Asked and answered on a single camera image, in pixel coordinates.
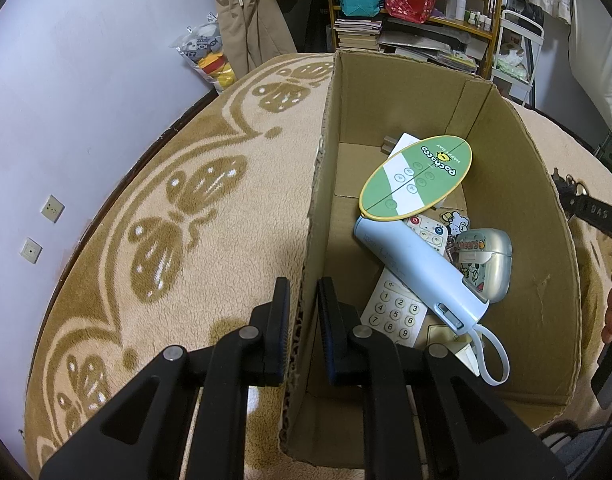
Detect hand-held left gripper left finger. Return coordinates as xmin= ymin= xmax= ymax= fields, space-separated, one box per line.
xmin=38 ymin=276 xmax=291 ymax=480

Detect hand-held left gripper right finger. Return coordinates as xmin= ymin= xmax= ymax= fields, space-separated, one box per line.
xmin=317 ymin=276 xmax=569 ymax=480

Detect white remote control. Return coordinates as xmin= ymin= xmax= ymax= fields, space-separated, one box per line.
xmin=361 ymin=212 xmax=449 ymax=351

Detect light blue power bank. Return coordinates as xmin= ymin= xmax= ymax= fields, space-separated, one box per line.
xmin=353 ymin=214 xmax=512 ymax=387

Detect gold rectangular tag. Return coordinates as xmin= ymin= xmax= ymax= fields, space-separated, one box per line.
xmin=426 ymin=324 xmax=469 ymax=356

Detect white square box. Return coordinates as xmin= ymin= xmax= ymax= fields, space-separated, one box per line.
xmin=453 ymin=342 xmax=484 ymax=377

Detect silver sticker earphone case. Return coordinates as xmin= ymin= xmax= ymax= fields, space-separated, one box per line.
xmin=453 ymin=227 xmax=514 ymax=306

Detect cartoon keychain charm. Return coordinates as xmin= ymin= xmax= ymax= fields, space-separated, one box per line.
xmin=438 ymin=210 xmax=469 ymax=236

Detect green oval card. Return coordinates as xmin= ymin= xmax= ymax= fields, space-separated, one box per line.
xmin=358 ymin=135 xmax=474 ymax=223

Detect brown cardboard box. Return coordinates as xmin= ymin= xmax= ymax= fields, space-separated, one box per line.
xmin=278 ymin=49 xmax=582 ymax=463

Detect blue denim trousers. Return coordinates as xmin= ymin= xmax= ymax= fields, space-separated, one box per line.
xmin=541 ymin=430 xmax=612 ymax=480

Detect beige flower print blanket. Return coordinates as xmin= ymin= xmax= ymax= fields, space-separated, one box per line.
xmin=23 ymin=52 xmax=612 ymax=480

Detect stack of brown books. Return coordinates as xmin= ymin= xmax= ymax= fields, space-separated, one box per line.
xmin=333 ymin=17 xmax=384 ymax=53

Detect bag of plush toys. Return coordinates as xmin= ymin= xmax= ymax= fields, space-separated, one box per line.
xmin=173 ymin=12 xmax=239 ymax=93

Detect pile of books and papers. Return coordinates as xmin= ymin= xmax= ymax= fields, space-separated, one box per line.
xmin=378 ymin=22 xmax=479 ymax=76

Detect tissue packs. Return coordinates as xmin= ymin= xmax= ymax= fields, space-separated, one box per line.
xmin=495 ymin=42 xmax=532 ymax=81

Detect white storage cart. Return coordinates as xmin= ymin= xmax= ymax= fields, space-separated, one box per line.
xmin=488 ymin=7 xmax=546 ymax=106

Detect white wall socket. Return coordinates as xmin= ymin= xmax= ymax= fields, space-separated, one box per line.
xmin=40 ymin=194 xmax=66 ymax=224
xmin=20 ymin=237 xmax=43 ymax=264

